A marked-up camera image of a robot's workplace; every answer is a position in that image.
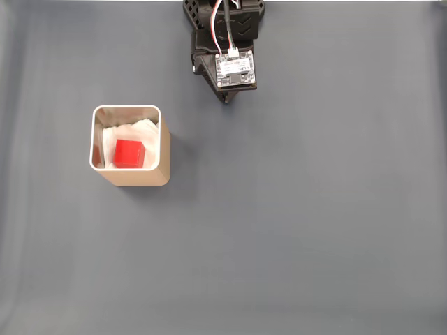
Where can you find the red cube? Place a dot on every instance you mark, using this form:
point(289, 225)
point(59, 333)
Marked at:
point(128, 153)

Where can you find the tan metal square box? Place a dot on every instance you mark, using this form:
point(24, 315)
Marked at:
point(139, 178)

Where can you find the white crumpled tissue paper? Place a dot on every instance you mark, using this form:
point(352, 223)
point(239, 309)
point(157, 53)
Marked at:
point(152, 139)

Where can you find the blue grey table cloth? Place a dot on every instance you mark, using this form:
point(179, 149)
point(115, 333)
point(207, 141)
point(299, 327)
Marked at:
point(223, 244)

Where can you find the camera circuit board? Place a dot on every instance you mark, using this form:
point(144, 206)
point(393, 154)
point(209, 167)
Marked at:
point(235, 70)

